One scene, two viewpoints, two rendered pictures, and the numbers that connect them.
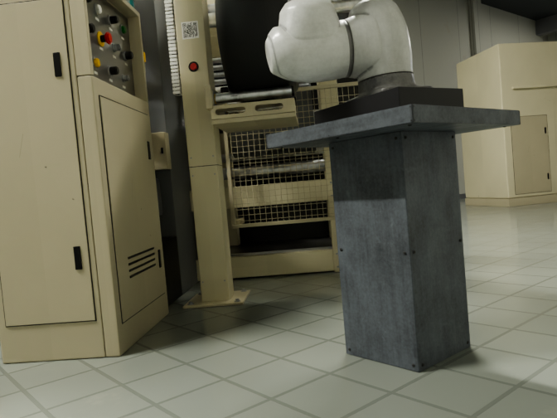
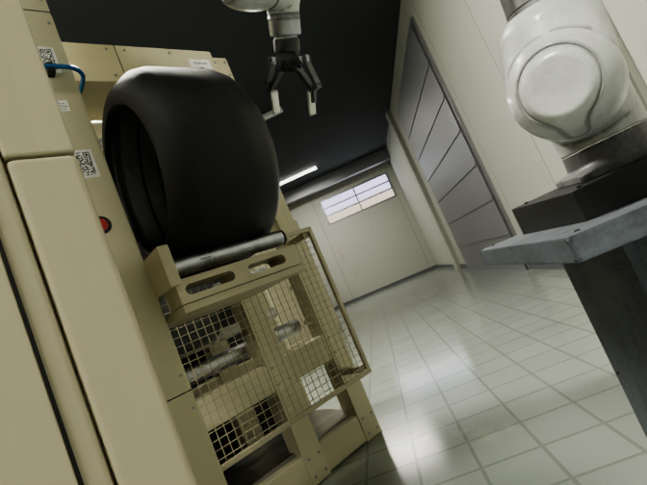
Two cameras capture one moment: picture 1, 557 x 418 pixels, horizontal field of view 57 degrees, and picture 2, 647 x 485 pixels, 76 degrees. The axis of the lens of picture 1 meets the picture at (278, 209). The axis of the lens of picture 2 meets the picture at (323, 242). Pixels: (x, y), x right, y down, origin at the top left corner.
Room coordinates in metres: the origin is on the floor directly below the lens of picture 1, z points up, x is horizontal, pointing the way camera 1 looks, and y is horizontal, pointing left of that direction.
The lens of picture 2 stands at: (1.28, 0.67, 0.72)
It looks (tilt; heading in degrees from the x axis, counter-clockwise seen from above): 6 degrees up; 315
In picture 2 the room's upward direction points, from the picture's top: 23 degrees counter-clockwise
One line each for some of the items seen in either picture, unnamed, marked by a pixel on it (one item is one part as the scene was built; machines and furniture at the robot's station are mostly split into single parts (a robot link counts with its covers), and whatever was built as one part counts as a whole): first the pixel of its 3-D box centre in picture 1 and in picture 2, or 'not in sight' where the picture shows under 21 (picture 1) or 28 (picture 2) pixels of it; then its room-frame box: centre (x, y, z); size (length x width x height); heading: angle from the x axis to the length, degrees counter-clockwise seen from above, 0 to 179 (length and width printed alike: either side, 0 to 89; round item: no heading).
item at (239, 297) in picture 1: (218, 297); not in sight; (2.36, 0.31, 0.01); 0.27 x 0.27 x 0.02; 86
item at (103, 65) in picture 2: not in sight; (133, 84); (2.64, -0.09, 1.71); 0.61 x 0.25 x 0.15; 86
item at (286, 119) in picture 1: (258, 123); (221, 300); (2.36, 0.06, 0.80); 0.37 x 0.36 x 0.02; 176
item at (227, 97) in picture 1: (253, 94); (230, 252); (2.22, 0.06, 0.90); 0.35 x 0.05 x 0.05; 86
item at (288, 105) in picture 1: (254, 109); (238, 275); (2.22, 0.07, 0.83); 0.36 x 0.09 x 0.06; 86
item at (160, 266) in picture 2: (217, 104); (147, 286); (2.37, 0.23, 0.90); 0.40 x 0.03 x 0.10; 176
